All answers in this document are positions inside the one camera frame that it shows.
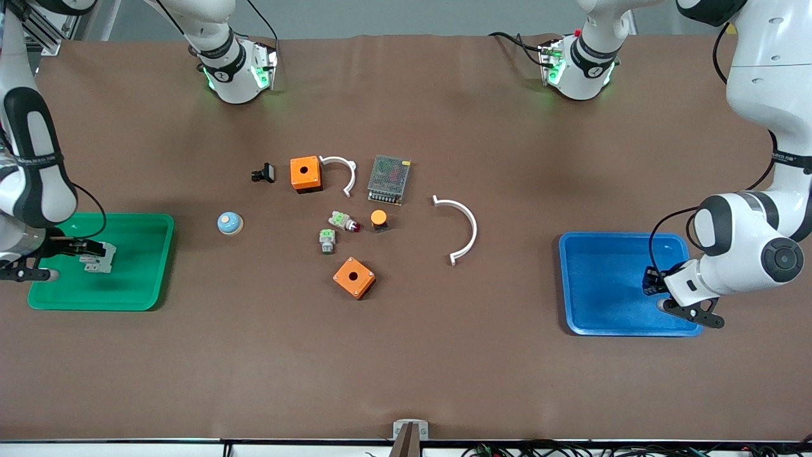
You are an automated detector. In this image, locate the green red indicator lamp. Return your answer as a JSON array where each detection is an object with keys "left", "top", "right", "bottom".
[{"left": 327, "top": 210, "right": 362, "bottom": 234}]

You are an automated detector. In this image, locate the black arm base cable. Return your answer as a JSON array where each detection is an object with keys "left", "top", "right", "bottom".
[
  {"left": 245, "top": 0, "right": 280, "bottom": 58},
  {"left": 487, "top": 31, "right": 547, "bottom": 68}
]

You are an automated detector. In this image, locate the black cable bundle below table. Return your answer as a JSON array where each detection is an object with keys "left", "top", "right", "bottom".
[{"left": 462, "top": 440, "right": 812, "bottom": 457}]

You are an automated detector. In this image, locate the blue plastic tray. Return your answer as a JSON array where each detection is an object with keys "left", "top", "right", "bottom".
[{"left": 558, "top": 232, "right": 705, "bottom": 338}]

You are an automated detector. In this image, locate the small white curved clip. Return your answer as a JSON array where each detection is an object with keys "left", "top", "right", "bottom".
[{"left": 318, "top": 155, "right": 358, "bottom": 199}]

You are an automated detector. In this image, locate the large white curved clip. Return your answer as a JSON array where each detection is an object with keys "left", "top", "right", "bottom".
[{"left": 432, "top": 195, "right": 479, "bottom": 267}]

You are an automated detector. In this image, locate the aluminium frame profile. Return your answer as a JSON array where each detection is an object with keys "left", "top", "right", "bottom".
[{"left": 25, "top": 0, "right": 87, "bottom": 56}]

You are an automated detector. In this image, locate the white red circuit breaker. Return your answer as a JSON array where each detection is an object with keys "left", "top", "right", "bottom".
[{"left": 79, "top": 242, "right": 117, "bottom": 275}]

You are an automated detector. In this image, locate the green plastic tray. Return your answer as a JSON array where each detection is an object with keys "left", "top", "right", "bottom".
[{"left": 27, "top": 213, "right": 176, "bottom": 312}]

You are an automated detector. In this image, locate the orange box with hole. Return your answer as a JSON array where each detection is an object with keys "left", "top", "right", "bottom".
[
  {"left": 332, "top": 256, "right": 377, "bottom": 301},
  {"left": 290, "top": 156, "right": 324, "bottom": 195}
]

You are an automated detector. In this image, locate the grey metal table bracket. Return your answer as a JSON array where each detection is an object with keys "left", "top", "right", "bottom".
[{"left": 392, "top": 420, "right": 429, "bottom": 457}]

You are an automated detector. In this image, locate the black left arm base cable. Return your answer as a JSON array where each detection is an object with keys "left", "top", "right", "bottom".
[{"left": 487, "top": 31, "right": 547, "bottom": 68}]

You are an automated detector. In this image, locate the metal mesh power supply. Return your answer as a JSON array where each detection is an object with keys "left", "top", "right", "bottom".
[{"left": 367, "top": 154, "right": 412, "bottom": 207}]

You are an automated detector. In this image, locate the black right arm base cable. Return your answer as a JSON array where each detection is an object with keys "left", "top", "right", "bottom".
[{"left": 245, "top": 0, "right": 280, "bottom": 58}]

